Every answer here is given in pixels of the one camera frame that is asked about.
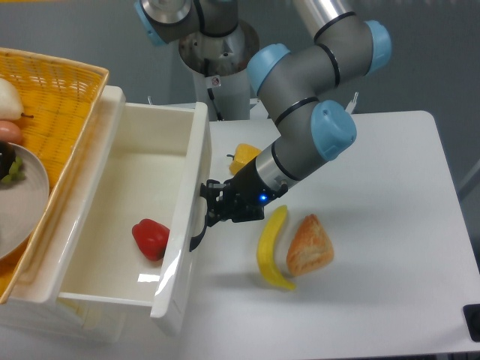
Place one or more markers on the yellow banana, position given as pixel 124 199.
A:
pixel 265 251

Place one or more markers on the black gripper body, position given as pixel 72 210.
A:
pixel 246 188

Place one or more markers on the yellow bell pepper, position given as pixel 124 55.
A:
pixel 244 153

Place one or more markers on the triangular puff pastry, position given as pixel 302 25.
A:
pixel 311 248

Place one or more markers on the dark purple grapes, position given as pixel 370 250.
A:
pixel 11 164

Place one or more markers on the white drawer cabinet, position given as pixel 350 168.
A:
pixel 34 302

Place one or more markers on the grey plate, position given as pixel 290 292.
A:
pixel 23 202

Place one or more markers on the red bell pepper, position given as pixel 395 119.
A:
pixel 151 238

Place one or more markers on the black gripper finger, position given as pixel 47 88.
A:
pixel 245 214
pixel 212 191

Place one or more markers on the yellow wicker basket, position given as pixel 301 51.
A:
pixel 62 96

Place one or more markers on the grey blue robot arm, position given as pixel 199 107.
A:
pixel 312 131

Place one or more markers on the black corner object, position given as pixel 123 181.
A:
pixel 471 314

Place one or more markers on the white top drawer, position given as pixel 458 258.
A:
pixel 159 158

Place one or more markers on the white pear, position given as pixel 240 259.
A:
pixel 12 108

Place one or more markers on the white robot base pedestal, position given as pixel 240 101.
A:
pixel 225 90

